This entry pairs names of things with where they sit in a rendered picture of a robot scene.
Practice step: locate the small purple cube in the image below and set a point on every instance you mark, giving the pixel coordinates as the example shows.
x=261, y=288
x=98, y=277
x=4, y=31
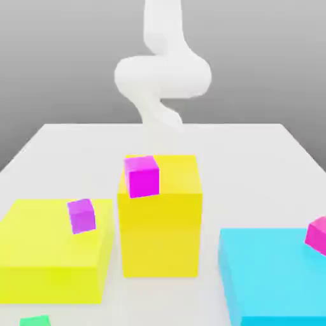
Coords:
x=82, y=217

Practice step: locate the large cyan box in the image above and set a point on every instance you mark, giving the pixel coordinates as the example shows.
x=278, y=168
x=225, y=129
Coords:
x=270, y=275

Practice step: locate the large lime yellow box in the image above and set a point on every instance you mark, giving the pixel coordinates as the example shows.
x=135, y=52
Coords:
x=45, y=254

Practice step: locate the small green cube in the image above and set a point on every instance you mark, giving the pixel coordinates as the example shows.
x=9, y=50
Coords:
x=35, y=321

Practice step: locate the small pink cube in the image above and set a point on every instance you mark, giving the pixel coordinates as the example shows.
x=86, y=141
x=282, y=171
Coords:
x=317, y=235

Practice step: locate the large golden yellow box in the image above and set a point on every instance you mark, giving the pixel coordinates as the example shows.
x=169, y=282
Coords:
x=160, y=229

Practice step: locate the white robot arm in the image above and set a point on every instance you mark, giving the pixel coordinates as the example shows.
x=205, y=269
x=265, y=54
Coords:
x=163, y=76

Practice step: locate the small magenta cube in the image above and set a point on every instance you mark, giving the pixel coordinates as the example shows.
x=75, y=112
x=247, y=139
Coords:
x=144, y=178

